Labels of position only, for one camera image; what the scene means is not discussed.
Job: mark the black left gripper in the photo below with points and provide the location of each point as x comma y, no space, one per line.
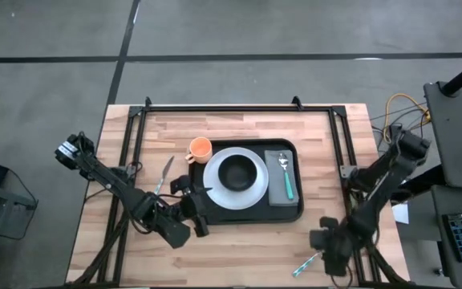
193,208

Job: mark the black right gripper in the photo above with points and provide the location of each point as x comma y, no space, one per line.
335,249

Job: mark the grey round plate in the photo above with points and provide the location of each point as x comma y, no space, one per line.
235,198

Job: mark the black round bowl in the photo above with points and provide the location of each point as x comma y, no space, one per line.
237,172

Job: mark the silver table knife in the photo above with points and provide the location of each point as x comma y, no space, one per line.
163,176

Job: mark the grey napkin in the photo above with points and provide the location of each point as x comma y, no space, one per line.
273,180

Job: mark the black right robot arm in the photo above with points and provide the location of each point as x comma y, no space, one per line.
383,176

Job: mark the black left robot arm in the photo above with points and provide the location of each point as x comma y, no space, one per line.
114,184

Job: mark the black plastic serving tray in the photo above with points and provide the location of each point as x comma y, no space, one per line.
287,212

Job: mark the white paper sheet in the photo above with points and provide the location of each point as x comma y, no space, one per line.
401,212

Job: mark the dark grey keyboard desk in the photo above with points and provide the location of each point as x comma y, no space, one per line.
439,241

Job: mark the black desk beam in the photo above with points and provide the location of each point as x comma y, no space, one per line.
423,182

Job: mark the grey metal stand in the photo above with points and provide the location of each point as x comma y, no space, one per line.
10,198

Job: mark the black aluminium table frame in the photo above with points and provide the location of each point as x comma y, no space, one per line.
235,108

